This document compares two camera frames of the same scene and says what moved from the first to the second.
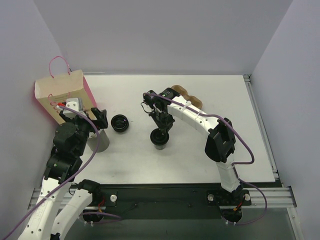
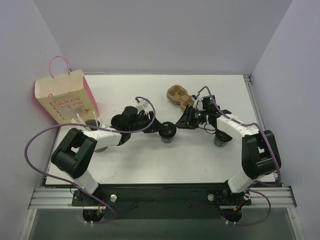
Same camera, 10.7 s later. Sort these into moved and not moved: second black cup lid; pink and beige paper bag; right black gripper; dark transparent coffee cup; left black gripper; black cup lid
Moved: dark transparent coffee cup; black cup lid; left black gripper; right black gripper
Not moved: pink and beige paper bag; second black cup lid
